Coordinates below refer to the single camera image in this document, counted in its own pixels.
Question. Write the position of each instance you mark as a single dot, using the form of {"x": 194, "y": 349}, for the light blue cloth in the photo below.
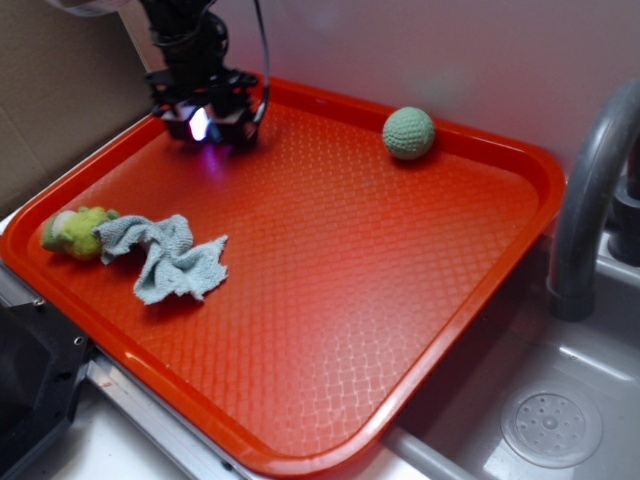
{"x": 174, "y": 264}

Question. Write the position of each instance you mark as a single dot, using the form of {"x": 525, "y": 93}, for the orange plastic tray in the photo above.
{"x": 350, "y": 274}

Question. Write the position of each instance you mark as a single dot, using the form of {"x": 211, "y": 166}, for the green plush toy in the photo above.
{"x": 72, "y": 232}

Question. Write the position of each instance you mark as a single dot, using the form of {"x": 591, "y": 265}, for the grey toy sink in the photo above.
{"x": 450, "y": 429}

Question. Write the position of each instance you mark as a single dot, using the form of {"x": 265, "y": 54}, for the green knitted ball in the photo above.
{"x": 408, "y": 133}

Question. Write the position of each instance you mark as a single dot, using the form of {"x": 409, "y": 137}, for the brown cardboard panel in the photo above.
{"x": 69, "y": 84}

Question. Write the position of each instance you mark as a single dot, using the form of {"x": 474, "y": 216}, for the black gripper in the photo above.
{"x": 180, "y": 92}

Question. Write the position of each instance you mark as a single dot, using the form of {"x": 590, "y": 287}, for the round sink drain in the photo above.
{"x": 551, "y": 425}

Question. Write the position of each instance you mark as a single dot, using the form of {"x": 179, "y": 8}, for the dark faucet handle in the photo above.
{"x": 623, "y": 243}

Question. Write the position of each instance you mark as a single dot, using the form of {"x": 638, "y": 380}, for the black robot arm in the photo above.
{"x": 197, "y": 96}

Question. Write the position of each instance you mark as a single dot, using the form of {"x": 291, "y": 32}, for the black metal bracket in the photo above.
{"x": 44, "y": 358}

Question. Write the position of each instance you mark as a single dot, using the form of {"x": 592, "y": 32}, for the dark plastic pickle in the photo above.
{"x": 214, "y": 134}

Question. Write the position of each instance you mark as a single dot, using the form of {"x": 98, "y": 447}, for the grey toy faucet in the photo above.
{"x": 586, "y": 208}

